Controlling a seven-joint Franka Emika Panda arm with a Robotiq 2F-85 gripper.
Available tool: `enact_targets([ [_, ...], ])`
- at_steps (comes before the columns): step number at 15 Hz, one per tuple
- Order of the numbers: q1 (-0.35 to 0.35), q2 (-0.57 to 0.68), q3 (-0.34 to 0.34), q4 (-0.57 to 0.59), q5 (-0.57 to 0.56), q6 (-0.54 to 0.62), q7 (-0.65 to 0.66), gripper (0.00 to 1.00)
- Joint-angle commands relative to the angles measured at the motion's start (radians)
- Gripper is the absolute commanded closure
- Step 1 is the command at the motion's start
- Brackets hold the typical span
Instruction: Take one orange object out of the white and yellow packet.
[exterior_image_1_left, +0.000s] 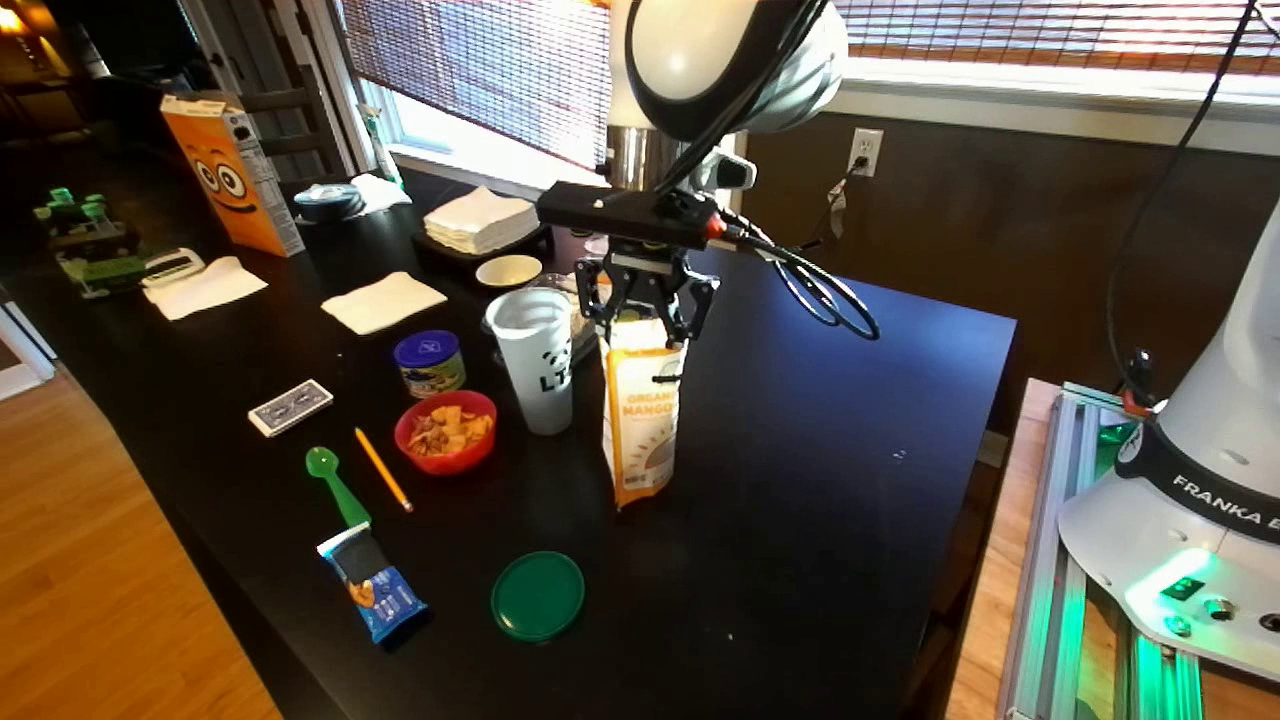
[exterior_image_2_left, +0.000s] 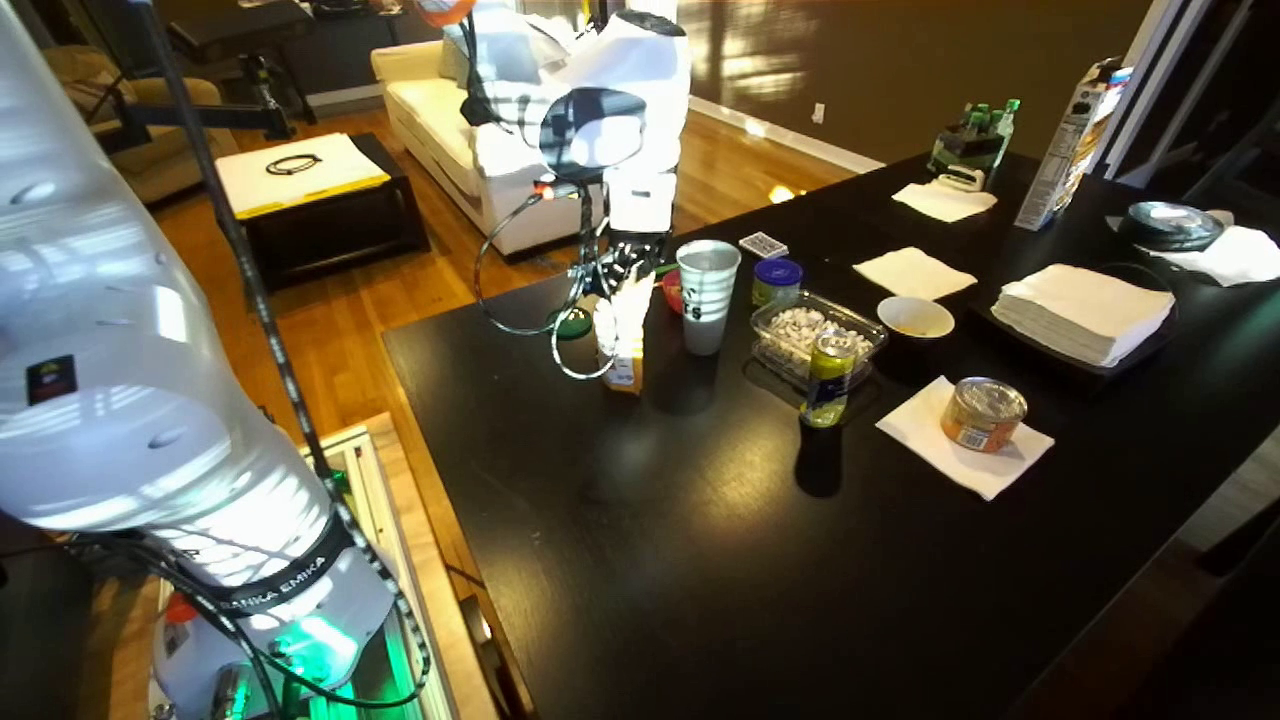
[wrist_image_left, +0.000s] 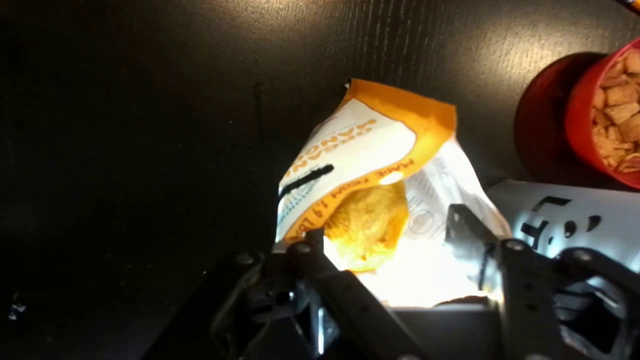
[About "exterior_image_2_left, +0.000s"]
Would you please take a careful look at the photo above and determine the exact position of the green round plastic lid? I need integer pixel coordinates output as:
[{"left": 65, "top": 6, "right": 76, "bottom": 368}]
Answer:
[{"left": 548, "top": 305, "right": 600, "bottom": 345}]

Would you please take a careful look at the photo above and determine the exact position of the white square paper napkin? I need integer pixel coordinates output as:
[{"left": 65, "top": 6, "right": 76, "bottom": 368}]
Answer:
[{"left": 850, "top": 242, "right": 980, "bottom": 305}]

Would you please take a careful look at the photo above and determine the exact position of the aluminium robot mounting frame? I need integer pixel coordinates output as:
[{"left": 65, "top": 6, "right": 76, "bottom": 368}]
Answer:
[{"left": 293, "top": 406, "right": 499, "bottom": 720}]

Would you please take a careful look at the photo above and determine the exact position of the white crumpled paper napkin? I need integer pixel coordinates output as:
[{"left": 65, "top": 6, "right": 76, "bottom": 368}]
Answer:
[{"left": 890, "top": 170, "right": 1002, "bottom": 229}]

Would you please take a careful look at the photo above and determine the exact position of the white paper cup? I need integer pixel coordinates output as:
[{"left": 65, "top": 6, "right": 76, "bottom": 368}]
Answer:
[{"left": 673, "top": 237, "right": 744, "bottom": 360}]

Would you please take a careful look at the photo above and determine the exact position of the green plastic bottles pack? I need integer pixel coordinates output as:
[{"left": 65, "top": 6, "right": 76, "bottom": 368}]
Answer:
[{"left": 923, "top": 90, "right": 1027, "bottom": 193}]

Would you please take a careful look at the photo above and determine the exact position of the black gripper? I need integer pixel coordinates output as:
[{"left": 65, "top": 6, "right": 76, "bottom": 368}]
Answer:
[{"left": 571, "top": 231, "right": 660, "bottom": 307}]

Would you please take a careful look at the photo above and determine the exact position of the beige armchair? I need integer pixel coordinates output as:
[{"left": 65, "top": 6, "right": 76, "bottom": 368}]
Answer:
[{"left": 17, "top": 37, "right": 230, "bottom": 215}]

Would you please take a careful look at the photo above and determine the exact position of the small jar with blue lid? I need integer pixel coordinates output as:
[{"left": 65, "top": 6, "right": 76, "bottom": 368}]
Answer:
[{"left": 747, "top": 256, "right": 808, "bottom": 320}]

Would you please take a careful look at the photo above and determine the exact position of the stack of white napkins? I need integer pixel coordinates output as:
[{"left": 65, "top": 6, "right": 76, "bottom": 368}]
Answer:
[{"left": 988, "top": 258, "right": 1180, "bottom": 370}]

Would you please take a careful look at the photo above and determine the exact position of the black ottoman with yellow cushion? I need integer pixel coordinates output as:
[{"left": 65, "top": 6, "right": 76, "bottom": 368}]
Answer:
[{"left": 210, "top": 127, "right": 433, "bottom": 294}]

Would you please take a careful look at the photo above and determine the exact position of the playing card deck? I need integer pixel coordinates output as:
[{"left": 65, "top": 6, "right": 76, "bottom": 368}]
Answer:
[{"left": 735, "top": 229, "right": 798, "bottom": 265}]

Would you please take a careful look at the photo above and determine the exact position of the open tin can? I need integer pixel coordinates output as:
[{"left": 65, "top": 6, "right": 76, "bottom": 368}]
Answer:
[{"left": 935, "top": 370, "right": 1033, "bottom": 454}]

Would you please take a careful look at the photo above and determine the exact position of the clear plastic food container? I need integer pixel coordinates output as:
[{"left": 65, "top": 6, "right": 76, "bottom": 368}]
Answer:
[{"left": 742, "top": 287, "right": 894, "bottom": 406}]

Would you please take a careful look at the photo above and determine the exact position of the glass cup on napkin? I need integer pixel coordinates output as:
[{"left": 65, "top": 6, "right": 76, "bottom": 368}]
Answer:
[{"left": 872, "top": 370, "right": 1059, "bottom": 503}]

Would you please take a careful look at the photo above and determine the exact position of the small white bowl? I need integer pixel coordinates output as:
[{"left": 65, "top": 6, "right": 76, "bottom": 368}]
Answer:
[{"left": 872, "top": 292, "right": 961, "bottom": 345}]

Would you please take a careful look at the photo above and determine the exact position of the white sofa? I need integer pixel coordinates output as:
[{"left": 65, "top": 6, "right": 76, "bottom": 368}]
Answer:
[{"left": 369, "top": 37, "right": 695, "bottom": 258}]

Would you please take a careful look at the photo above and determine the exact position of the white cloth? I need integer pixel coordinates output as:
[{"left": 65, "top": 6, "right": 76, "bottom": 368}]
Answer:
[{"left": 1169, "top": 219, "right": 1280, "bottom": 292}]

